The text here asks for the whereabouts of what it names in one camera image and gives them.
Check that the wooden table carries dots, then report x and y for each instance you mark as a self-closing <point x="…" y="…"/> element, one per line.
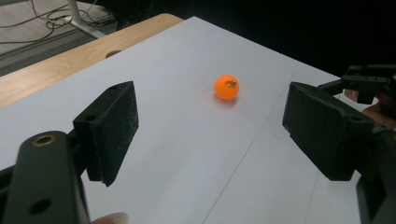
<point x="62" y="68"/>

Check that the orange ping-pong ball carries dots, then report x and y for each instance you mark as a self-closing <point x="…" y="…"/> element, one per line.
<point x="226" y="87"/>

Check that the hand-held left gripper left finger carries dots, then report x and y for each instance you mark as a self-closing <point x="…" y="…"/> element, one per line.
<point x="109" y="130"/>

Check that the dark curtain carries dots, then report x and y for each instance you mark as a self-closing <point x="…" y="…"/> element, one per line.
<point x="280" y="28"/>

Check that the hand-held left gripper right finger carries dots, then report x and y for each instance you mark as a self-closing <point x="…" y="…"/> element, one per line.
<point x="327" y="133"/>

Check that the white metal desk frame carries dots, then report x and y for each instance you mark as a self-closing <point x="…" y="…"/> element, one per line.
<point x="79" y="18"/>

